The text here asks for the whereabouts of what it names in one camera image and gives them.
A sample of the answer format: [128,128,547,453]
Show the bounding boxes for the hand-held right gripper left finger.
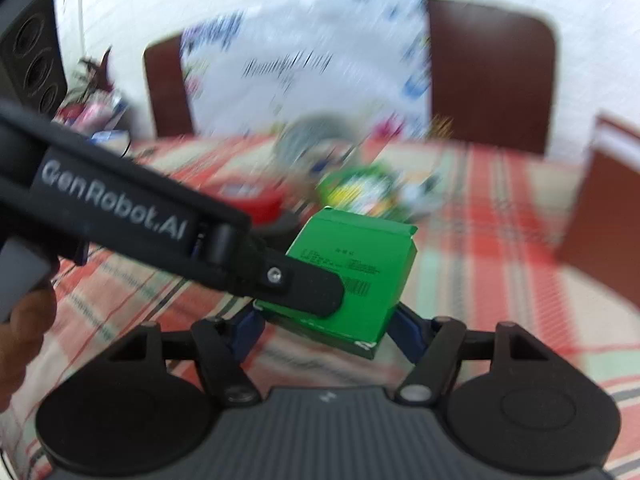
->
[107,305,267,407]

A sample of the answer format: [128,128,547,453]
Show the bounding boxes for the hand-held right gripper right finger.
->
[387,305,552,407]

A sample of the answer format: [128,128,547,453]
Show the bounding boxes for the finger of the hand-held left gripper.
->
[235,234,347,319]

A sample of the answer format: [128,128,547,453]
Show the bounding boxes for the green cardboard box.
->
[254,206,419,361]

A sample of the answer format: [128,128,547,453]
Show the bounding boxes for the person's left hand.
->
[0,289,57,412]

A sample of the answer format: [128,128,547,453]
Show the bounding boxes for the blue white tissue pack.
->
[91,129,132,145]

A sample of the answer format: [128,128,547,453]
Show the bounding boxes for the pink packet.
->
[54,94,128,132]

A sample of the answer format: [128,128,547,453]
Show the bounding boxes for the red round container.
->
[215,180,288,228]

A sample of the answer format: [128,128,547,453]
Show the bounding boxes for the green white packet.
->
[317,165,403,218]

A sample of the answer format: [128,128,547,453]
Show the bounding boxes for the red plaid blanket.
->
[0,132,640,480]

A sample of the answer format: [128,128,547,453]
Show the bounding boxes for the dark dried flowers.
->
[77,47,116,98]

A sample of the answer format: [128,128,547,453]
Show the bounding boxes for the clear bag of silver beads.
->
[400,172,448,217]

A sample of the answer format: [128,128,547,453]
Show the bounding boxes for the grey round object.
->
[275,111,357,162]

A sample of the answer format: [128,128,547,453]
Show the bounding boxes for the white floral pillow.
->
[179,0,432,142]

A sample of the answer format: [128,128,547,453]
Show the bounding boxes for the brown wooden headboard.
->
[142,0,559,157]

